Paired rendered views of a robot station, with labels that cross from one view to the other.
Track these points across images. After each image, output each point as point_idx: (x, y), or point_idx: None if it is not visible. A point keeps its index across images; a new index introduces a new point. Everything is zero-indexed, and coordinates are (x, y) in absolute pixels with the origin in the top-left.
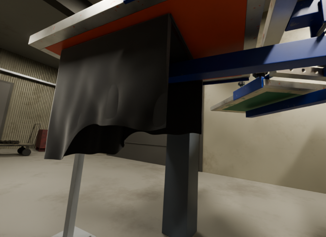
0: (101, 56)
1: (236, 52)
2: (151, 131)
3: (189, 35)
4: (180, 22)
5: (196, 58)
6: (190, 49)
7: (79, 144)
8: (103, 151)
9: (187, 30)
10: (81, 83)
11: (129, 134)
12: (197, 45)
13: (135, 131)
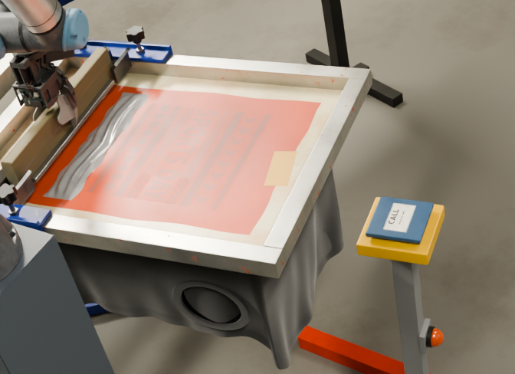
0: None
1: None
2: (188, 322)
3: (99, 108)
4: (114, 93)
5: (72, 149)
6: (89, 130)
7: (317, 262)
8: (304, 322)
9: (103, 103)
10: None
11: (253, 336)
12: (82, 125)
13: (237, 333)
